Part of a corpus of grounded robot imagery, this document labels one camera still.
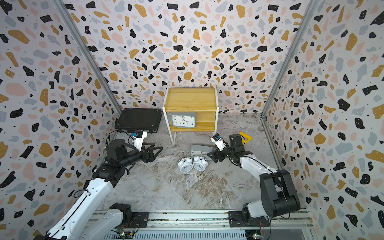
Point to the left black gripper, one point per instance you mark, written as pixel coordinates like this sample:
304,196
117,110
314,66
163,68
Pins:
149,157

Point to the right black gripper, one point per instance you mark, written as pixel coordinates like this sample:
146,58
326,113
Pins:
214,154

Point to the grey square alarm clock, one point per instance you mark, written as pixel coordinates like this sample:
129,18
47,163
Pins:
184,120
200,150

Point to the wooden two-tier shelf white frame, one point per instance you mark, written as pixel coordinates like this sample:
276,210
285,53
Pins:
202,101

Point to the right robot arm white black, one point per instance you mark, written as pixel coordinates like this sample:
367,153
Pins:
278,193

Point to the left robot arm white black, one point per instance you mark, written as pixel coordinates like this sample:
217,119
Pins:
120,158

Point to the white twin-bell clock right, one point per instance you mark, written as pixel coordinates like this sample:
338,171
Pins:
200,163

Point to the white twin-bell clock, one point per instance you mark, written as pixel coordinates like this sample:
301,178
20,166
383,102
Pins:
185,165
200,163

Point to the white twin-bell clock left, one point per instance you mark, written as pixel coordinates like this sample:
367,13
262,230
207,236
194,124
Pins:
185,165

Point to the yellow plastic triangle tool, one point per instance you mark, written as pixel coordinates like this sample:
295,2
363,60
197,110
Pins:
245,138

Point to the black case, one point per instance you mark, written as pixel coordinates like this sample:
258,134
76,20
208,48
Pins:
133,119

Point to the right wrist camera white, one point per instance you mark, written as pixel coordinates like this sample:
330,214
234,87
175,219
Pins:
219,142

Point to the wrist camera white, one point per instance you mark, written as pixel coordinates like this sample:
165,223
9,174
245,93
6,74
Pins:
219,142
139,137

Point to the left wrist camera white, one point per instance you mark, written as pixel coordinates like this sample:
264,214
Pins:
139,137

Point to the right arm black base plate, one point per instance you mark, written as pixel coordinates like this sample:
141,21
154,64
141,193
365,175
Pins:
237,220

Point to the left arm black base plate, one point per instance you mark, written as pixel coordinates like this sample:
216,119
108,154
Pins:
137,220

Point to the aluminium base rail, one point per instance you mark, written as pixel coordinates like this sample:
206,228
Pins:
210,225

